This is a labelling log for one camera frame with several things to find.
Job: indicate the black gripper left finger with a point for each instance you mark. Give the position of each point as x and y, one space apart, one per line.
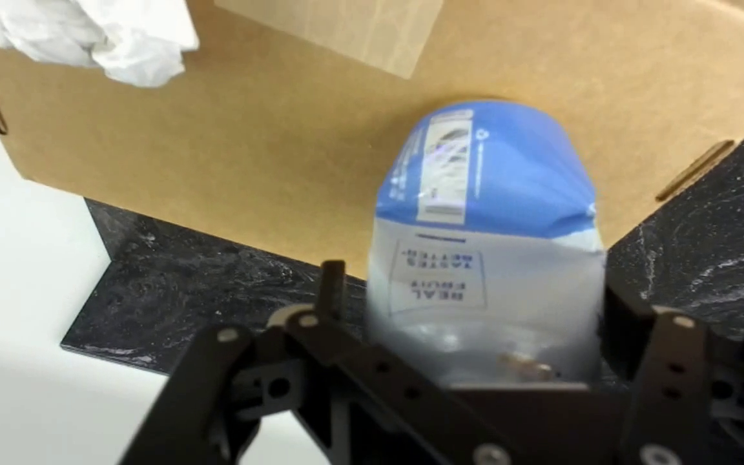
192 388

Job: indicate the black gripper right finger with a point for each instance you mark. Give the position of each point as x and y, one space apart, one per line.
683 388

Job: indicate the blue and silver can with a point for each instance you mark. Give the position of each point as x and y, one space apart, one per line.
484 172

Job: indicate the white paper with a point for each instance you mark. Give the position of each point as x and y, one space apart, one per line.
116 41

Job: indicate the brown cardboard box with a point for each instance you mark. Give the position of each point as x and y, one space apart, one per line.
260 145

